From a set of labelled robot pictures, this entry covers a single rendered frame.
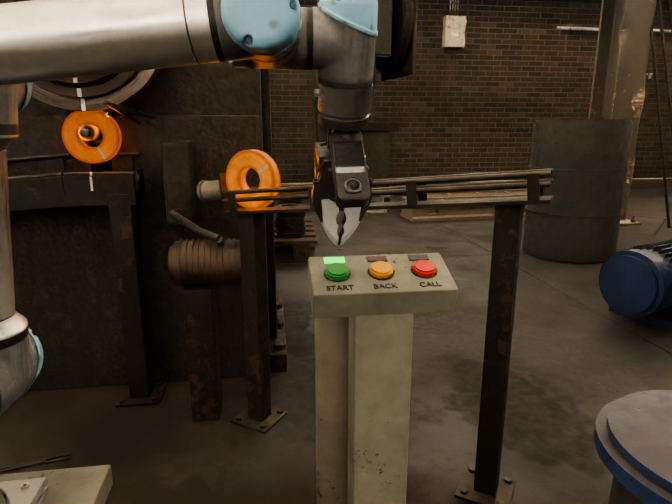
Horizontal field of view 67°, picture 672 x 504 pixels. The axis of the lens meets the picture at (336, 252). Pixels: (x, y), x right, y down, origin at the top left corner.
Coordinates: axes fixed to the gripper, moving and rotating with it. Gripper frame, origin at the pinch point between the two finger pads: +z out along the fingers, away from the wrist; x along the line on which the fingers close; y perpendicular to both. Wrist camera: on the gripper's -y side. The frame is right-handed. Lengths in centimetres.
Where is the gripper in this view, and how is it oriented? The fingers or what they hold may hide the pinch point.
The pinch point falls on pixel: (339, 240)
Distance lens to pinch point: 80.6
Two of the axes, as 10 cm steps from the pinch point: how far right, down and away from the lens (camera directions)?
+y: -1.2, -5.6, 8.2
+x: -9.9, 0.4, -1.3
